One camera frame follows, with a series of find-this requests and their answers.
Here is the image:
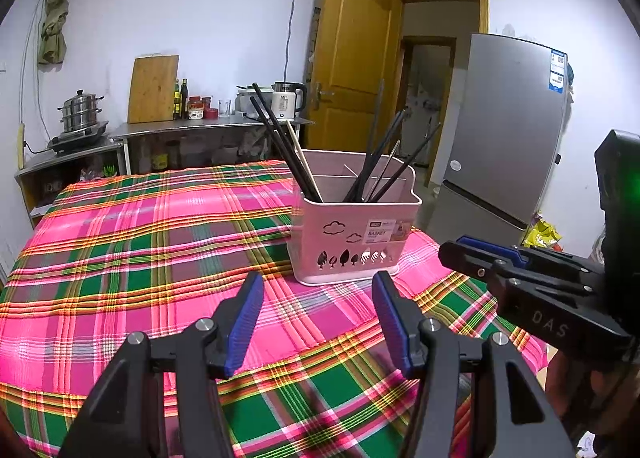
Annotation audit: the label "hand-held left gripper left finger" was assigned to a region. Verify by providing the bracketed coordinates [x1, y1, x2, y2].
[59, 270, 265, 458]

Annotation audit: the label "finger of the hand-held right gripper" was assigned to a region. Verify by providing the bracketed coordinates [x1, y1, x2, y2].
[438, 240, 609, 299]
[456, 236, 604, 275]

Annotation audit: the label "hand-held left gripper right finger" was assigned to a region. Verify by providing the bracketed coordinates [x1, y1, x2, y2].
[371, 269, 576, 458]

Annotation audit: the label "pink plastic basket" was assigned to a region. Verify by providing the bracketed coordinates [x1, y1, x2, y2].
[286, 149, 423, 286]

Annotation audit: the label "black chopstick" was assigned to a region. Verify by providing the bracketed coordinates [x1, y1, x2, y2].
[343, 110, 408, 203]
[371, 123, 444, 203]
[248, 96, 316, 197]
[377, 118, 433, 201]
[251, 82, 325, 203]
[364, 79, 386, 191]

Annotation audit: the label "beige chopstick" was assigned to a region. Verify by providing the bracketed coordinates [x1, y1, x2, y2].
[366, 140, 402, 202]
[286, 122, 321, 196]

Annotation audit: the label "yellow snack bags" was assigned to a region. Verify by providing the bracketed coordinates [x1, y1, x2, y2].
[524, 218, 563, 247]

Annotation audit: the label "grey refrigerator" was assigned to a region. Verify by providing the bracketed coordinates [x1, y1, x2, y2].
[427, 32, 575, 249]

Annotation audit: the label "pink green plaid tablecloth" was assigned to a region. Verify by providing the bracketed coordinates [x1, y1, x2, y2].
[0, 160, 551, 458]

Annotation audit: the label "long steel counter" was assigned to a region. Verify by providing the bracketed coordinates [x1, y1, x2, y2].
[107, 114, 316, 176]

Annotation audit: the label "white rice cooker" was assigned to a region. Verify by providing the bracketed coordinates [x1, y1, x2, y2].
[235, 84, 273, 119]

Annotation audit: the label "white electric kettle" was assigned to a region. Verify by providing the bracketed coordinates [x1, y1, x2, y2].
[271, 82, 307, 120]

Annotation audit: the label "low steel stand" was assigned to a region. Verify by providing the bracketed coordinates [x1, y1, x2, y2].
[14, 138, 126, 229]

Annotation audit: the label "black induction cooktop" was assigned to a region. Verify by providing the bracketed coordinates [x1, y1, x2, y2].
[47, 121, 110, 156]

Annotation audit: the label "yellow wooden door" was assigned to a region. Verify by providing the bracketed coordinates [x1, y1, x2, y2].
[305, 0, 403, 153]

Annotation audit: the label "wooden cutting board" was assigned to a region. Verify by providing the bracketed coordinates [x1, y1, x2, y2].
[127, 54, 180, 125]

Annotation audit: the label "stainless steel steamer pot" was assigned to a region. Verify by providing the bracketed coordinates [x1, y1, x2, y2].
[57, 90, 105, 133]

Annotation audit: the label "hanging green cloth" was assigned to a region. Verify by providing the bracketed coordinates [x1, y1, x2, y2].
[39, 0, 91, 66]

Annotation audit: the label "black wall cable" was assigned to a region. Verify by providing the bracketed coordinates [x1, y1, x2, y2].
[284, 0, 303, 83]

